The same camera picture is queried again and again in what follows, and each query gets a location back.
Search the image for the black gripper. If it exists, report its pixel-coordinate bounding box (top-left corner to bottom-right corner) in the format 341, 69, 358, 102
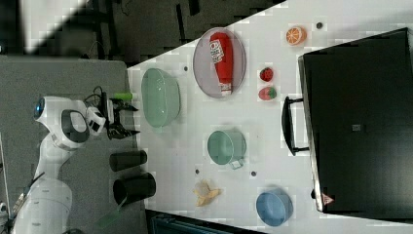
101, 92, 139, 139

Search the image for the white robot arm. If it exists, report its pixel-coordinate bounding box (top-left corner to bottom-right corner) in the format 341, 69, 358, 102
10, 93, 136, 234

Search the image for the small black cylinder cup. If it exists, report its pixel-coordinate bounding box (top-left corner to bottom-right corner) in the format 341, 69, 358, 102
109, 150, 147, 172

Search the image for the large black cylinder cup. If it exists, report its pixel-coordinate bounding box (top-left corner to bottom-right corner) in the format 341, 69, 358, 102
113, 173, 156, 206

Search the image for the green spatula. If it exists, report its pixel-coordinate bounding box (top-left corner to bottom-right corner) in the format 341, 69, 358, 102
95, 198, 127, 229

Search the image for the green metal pot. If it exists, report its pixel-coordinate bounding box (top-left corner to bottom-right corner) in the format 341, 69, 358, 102
207, 130, 246, 170

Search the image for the blue crate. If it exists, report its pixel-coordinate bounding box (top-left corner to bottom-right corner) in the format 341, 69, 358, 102
145, 210, 263, 234

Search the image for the red ketchup bottle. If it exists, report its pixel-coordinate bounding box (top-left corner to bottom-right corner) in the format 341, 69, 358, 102
209, 32, 234, 97

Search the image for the pink strawberry toy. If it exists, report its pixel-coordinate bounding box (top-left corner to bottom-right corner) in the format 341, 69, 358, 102
258, 87, 277, 100

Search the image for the red strawberry toy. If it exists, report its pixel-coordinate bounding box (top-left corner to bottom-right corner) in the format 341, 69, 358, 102
259, 67, 274, 82

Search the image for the blue bowl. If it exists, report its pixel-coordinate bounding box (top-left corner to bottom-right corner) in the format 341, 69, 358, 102
255, 187, 293, 227

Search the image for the orange half toy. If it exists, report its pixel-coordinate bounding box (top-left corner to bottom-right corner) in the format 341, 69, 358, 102
285, 26, 307, 46

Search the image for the black toaster oven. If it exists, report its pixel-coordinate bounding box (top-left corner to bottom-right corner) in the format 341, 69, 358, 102
297, 28, 413, 223

